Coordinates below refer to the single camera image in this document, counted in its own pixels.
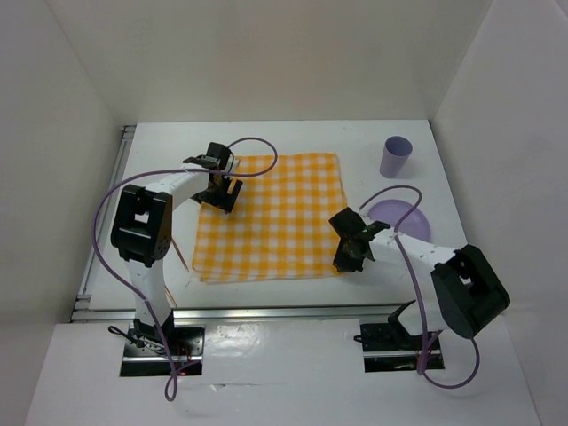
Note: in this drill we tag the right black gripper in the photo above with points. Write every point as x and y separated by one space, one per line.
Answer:
341 263

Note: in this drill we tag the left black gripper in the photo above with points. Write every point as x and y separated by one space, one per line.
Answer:
218 201

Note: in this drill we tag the yellow white checkered cloth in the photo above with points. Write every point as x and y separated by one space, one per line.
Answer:
279 228

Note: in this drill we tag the lilac plastic plate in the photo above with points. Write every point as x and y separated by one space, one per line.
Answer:
390 211

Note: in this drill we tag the copper fork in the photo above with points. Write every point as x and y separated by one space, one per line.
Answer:
180 256

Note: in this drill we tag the lilac plastic cup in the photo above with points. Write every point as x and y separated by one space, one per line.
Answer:
396 151

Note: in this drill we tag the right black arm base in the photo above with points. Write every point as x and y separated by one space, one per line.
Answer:
387 346

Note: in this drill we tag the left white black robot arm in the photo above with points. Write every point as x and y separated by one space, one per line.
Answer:
142 228

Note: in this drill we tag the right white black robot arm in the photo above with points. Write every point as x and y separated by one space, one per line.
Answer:
454 288

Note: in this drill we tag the copper spoon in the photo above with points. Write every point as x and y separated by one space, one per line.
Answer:
170 297

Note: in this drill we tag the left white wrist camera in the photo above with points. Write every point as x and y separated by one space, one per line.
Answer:
232 164

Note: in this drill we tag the aluminium front rail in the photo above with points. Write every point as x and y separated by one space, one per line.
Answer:
246 313

